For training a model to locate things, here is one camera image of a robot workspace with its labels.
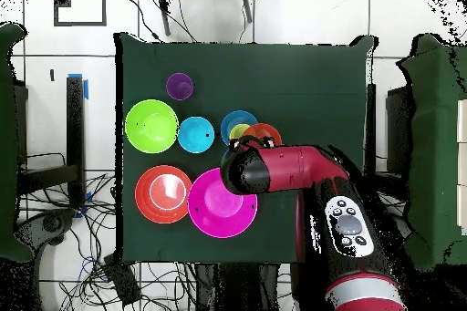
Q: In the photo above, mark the yellow plastic cup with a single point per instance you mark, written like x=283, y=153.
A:
x=239, y=130

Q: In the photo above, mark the black metal stand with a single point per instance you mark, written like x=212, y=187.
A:
x=74, y=125

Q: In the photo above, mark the large red-orange bowl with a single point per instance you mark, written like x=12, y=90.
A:
x=146, y=198

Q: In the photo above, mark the dark green table cloth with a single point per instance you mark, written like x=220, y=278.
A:
x=237, y=70

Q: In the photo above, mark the small orange bowl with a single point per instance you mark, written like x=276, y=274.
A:
x=264, y=131

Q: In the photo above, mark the large lime green bowl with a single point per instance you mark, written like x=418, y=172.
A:
x=151, y=134

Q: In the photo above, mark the purple plastic cup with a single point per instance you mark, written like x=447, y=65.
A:
x=179, y=88

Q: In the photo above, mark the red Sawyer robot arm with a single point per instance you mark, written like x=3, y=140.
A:
x=306, y=168

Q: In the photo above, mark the small cyan bowl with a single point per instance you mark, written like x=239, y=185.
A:
x=193, y=137

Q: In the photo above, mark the green covered side table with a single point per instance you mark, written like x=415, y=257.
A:
x=5, y=143
x=434, y=125

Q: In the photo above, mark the blue tape strip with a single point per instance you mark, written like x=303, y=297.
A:
x=86, y=89

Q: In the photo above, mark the grey chair base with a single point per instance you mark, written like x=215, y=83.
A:
x=51, y=223

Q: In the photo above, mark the medium blue bowl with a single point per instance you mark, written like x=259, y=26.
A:
x=233, y=119

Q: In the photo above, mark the black power strip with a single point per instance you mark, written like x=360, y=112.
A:
x=124, y=283

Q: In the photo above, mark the large pink bowl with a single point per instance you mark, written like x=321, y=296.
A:
x=211, y=212

